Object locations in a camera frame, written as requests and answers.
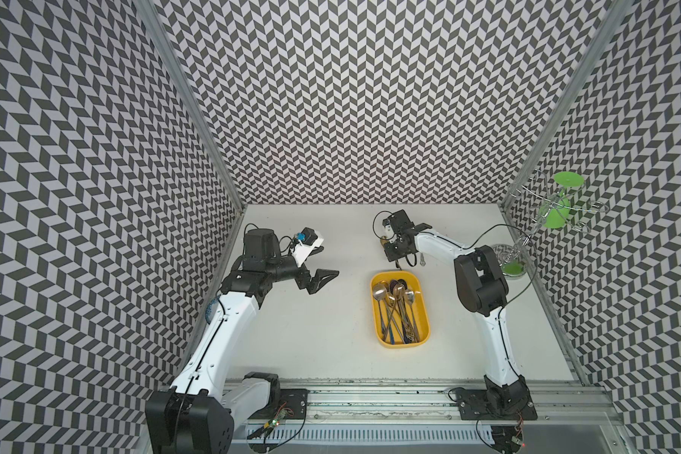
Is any yellow storage box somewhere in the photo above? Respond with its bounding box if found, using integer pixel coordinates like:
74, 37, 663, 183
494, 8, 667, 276
370, 271, 431, 349

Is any rose gold spoon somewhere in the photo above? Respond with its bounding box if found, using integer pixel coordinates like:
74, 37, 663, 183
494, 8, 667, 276
382, 281, 409, 344

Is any ornate gold small spoon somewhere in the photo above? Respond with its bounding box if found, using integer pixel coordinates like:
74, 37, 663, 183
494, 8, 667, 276
401, 306, 419, 344

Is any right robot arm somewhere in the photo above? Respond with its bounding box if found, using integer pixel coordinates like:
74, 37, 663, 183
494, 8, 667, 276
381, 210, 532, 416

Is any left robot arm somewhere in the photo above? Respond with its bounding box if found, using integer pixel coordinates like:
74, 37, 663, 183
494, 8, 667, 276
145, 227, 339, 453

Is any blue patterned bowl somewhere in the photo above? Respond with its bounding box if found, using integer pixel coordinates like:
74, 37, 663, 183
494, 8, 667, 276
204, 297, 219, 325

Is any chrome cup holder rack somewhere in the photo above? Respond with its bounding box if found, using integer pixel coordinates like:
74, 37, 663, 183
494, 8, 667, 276
492, 171, 610, 279

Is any green plastic goblet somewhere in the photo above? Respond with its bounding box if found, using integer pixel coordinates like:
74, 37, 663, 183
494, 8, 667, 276
501, 170, 586, 277

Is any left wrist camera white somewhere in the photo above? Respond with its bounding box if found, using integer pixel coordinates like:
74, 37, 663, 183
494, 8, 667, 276
291, 227, 323, 267

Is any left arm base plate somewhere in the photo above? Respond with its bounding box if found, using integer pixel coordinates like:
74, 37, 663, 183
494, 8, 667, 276
250, 388, 309, 421

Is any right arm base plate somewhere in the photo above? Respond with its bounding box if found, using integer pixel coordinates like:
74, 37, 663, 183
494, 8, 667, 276
451, 388, 538, 421

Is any aluminium rail frame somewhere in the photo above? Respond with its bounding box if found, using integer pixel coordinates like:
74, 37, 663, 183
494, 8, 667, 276
232, 379, 636, 453

